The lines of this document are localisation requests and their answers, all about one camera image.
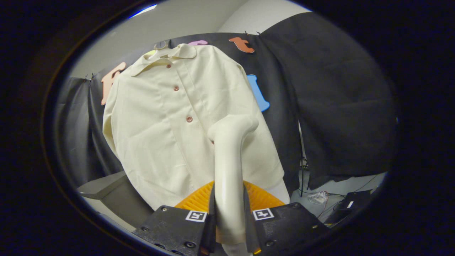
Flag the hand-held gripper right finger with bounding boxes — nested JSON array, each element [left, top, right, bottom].
[[243, 181, 329, 255]]

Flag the white power adapter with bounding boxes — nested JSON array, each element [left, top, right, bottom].
[[309, 191, 327, 205]]

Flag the black backdrop cloth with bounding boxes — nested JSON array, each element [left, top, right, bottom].
[[53, 12, 398, 191]]

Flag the white garment steamer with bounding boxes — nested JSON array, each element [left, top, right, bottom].
[[207, 114, 259, 245]]

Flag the black floor box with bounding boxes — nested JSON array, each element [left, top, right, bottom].
[[325, 190, 372, 224]]

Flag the black floor cables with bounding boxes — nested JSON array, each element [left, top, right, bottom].
[[299, 156, 310, 198]]

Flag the grey cabinet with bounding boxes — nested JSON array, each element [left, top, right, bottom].
[[77, 171, 155, 228]]

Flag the ceiling light panel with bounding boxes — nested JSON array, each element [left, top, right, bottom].
[[129, 4, 157, 18]]

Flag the cream button shirt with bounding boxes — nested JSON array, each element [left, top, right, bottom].
[[102, 43, 285, 210]]

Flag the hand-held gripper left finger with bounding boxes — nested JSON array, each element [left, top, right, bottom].
[[133, 181, 216, 256]]

